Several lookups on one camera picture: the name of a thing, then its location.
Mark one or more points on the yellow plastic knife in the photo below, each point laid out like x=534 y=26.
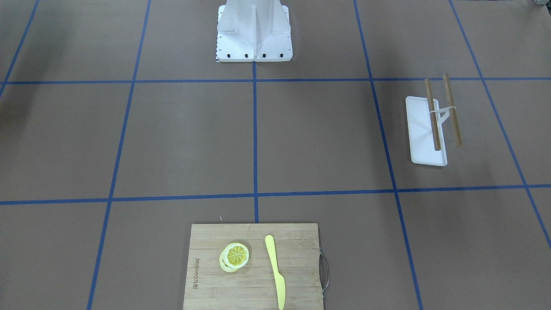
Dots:
x=278 y=277

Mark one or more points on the bamboo cutting board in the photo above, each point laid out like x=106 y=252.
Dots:
x=252 y=287

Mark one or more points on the white rack tray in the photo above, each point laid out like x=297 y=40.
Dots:
x=420 y=132

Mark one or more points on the wooden rack rod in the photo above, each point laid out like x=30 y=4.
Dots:
x=452 y=111
x=432 y=115

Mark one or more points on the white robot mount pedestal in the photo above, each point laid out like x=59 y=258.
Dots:
x=253 y=31

